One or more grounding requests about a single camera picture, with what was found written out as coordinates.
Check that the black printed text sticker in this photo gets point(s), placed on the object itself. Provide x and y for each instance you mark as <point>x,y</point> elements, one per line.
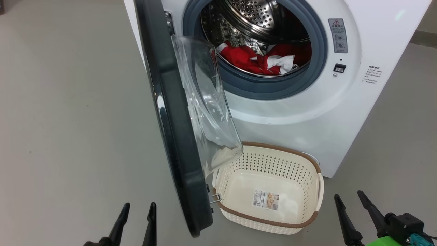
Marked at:
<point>372,75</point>

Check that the round white filter cover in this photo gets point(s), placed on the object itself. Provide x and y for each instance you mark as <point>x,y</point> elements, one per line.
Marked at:
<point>314,160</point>

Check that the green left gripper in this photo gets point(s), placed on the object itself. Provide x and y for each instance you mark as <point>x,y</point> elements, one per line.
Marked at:
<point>99,243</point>

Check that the black round glass washer door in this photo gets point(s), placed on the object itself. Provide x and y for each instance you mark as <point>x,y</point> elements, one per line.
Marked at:
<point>177,136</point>

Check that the cream perforated basket brown rim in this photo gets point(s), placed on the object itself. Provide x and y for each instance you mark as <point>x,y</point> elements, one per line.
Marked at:
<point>273,164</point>

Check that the printed product label sticker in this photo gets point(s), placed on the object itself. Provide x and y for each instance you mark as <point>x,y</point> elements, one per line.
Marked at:
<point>265,200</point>

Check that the red and white garment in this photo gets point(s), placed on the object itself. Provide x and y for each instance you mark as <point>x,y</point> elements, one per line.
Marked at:
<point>281,61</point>

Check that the silver metal door hinge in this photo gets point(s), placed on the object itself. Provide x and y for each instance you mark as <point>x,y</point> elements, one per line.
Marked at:
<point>168,22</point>

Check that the stainless steel perforated drum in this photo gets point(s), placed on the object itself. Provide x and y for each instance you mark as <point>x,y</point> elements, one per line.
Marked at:
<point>252,13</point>

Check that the black door lock socket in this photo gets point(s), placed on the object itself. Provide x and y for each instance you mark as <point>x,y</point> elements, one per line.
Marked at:
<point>339,68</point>

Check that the white front-load washing machine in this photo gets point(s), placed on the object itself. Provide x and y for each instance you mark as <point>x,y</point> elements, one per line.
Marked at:
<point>307,130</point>

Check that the grey warning label sticker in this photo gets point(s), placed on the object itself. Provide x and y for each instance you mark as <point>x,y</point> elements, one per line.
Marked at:
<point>338,36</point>

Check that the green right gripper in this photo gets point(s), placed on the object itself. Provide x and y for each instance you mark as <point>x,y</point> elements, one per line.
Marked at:
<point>387,242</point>

